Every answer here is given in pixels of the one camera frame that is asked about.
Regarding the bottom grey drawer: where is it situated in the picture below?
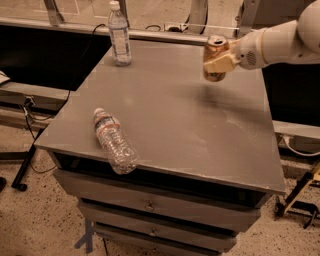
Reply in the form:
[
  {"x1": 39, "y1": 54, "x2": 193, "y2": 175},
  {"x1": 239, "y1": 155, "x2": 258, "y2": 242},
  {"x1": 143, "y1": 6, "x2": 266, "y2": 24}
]
[{"x1": 93, "y1": 222, "x2": 221, "y2": 256}]

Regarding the upright clear water bottle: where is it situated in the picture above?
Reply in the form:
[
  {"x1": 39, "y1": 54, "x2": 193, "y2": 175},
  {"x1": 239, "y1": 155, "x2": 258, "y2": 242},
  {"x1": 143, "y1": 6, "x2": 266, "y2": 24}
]
[{"x1": 108, "y1": 0, "x2": 131, "y2": 66}]

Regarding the black stand leg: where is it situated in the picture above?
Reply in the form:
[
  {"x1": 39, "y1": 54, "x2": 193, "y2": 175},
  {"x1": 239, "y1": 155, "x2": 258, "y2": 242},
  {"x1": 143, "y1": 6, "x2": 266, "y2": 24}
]
[{"x1": 11, "y1": 144, "x2": 36, "y2": 192}]

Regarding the top grey drawer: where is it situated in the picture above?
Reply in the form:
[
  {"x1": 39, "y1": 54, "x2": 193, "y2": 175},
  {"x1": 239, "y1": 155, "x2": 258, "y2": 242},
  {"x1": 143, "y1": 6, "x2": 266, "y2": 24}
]
[{"x1": 54, "y1": 170, "x2": 260, "y2": 232}]

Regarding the lying clear water bottle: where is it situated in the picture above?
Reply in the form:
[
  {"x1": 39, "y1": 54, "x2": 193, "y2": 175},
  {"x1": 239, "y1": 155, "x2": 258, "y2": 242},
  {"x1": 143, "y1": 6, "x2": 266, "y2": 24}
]
[{"x1": 93, "y1": 108, "x2": 138, "y2": 175}]

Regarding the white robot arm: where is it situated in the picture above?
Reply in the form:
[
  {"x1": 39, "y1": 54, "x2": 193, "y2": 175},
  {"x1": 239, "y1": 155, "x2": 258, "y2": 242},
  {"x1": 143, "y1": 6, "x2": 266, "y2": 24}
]
[{"x1": 203, "y1": 0, "x2": 320, "y2": 74}]

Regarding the white cable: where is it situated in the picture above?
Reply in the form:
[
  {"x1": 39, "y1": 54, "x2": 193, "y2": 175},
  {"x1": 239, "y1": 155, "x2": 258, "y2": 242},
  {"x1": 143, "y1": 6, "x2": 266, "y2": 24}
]
[{"x1": 281, "y1": 134, "x2": 320, "y2": 158}]

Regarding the black cable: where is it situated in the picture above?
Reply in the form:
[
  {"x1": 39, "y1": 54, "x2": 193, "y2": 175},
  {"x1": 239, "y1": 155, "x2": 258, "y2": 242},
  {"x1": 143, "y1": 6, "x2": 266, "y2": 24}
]
[{"x1": 19, "y1": 23, "x2": 108, "y2": 174}]

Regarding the middle grey drawer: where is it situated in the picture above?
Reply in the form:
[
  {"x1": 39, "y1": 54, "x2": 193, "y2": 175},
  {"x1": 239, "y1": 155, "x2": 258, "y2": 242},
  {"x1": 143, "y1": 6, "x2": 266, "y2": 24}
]
[{"x1": 77, "y1": 201, "x2": 238, "y2": 253}]

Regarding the yellow black stand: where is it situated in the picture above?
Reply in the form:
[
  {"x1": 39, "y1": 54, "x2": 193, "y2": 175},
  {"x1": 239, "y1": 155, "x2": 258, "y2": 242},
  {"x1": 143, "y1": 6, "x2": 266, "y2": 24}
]
[{"x1": 273, "y1": 161, "x2": 320, "y2": 230}]

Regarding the white power strip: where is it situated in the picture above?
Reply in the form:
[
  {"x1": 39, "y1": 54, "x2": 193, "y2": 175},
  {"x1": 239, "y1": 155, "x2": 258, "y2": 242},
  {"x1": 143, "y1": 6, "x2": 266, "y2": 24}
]
[{"x1": 164, "y1": 22, "x2": 188, "y2": 33}]

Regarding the orange soda can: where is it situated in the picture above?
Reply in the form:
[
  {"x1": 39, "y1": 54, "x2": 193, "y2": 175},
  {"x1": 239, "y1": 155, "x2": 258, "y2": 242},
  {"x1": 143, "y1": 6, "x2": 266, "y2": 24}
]
[{"x1": 203, "y1": 35, "x2": 229, "y2": 82}]

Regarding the grey drawer cabinet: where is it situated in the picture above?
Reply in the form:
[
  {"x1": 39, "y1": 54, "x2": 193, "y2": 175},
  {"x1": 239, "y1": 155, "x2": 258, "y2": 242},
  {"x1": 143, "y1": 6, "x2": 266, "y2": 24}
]
[{"x1": 34, "y1": 39, "x2": 287, "y2": 256}]

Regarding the grey drawer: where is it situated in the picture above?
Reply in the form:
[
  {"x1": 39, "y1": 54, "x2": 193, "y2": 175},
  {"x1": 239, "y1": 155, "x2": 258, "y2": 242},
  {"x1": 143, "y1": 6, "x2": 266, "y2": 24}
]
[
  {"x1": 93, "y1": 222, "x2": 221, "y2": 256},
  {"x1": 77, "y1": 201, "x2": 238, "y2": 253},
  {"x1": 54, "y1": 170, "x2": 260, "y2": 232}
]

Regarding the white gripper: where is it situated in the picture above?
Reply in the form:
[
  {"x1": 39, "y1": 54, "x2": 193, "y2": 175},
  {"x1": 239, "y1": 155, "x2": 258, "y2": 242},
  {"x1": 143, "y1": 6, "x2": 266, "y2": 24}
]
[{"x1": 203, "y1": 29, "x2": 266, "y2": 73}]

